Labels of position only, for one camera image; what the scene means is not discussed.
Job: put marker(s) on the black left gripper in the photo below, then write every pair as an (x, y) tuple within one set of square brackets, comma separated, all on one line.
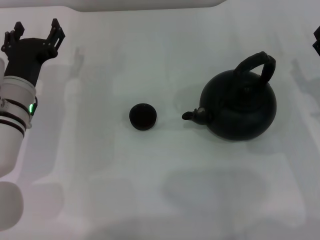
[(27, 57)]

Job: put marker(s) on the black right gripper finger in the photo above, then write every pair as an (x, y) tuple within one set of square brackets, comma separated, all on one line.
[(317, 41)]

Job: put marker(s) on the small dark round teacup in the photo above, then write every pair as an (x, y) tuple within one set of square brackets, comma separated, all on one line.
[(143, 117)]

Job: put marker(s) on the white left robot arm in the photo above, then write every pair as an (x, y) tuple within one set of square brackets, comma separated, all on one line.
[(12, 125)]

